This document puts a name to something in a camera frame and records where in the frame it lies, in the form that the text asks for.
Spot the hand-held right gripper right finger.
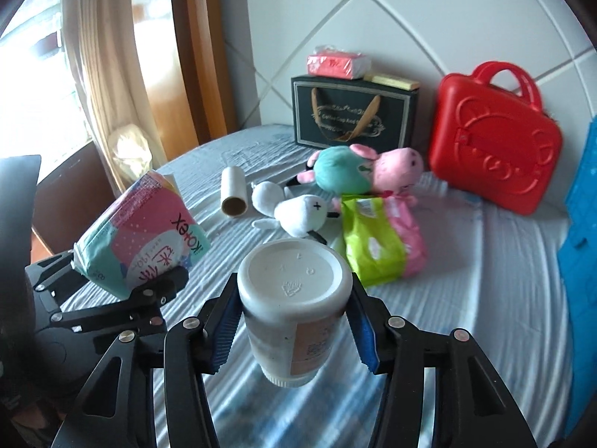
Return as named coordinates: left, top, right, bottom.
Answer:
left=344, top=272, right=529, bottom=448

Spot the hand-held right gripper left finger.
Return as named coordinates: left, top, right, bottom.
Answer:
left=51, top=276, right=243, bottom=448

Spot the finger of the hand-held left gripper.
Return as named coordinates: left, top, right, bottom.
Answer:
left=24, top=249, right=79, bottom=296
left=44, top=267, right=190, bottom=353

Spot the pink teal sanitary pad packet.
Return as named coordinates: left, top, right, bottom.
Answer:
left=75, top=171, right=212, bottom=300

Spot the white plastic jar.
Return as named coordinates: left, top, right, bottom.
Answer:
left=236, top=238, right=354, bottom=388

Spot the dark wooden cabinet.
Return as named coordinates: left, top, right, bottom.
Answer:
left=32, top=144, right=118, bottom=264

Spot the green tissue packet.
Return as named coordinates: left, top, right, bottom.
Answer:
left=340, top=196, right=409, bottom=287

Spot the pink tissue packet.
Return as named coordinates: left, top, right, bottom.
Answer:
left=385, top=195, right=428, bottom=277

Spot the light blue bed sheet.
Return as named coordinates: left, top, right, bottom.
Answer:
left=60, top=124, right=581, bottom=448

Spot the white plush toy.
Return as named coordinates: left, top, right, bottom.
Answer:
left=252, top=181, right=343, bottom=243

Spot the cardboard paper roll tube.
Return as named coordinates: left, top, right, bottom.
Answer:
left=220, top=166, right=251, bottom=218

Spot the pink pig plush toy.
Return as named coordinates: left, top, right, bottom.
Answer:
left=285, top=144, right=425, bottom=201

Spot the beige curtain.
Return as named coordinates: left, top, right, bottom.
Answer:
left=60, top=0, right=165, bottom=197

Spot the black gift box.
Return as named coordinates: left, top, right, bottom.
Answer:
left=291, top=75, right=421, bottom=151

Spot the red plastic suitcase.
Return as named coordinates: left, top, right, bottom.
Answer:
left=428, top=60, right=564, bottom=216

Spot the blue plastic crate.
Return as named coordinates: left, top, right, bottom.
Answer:
left=556, top=114, right=597, bottom=435

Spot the yellow flat box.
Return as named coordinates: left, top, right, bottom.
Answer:
left=364, top=73, right=419, bottom=91

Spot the red tissue packet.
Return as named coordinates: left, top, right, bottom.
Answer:
left=306, top=46, right=372, bottom=80

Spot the wooden door frame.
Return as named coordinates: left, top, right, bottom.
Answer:
left=165, top=0, right=234, bottom=146

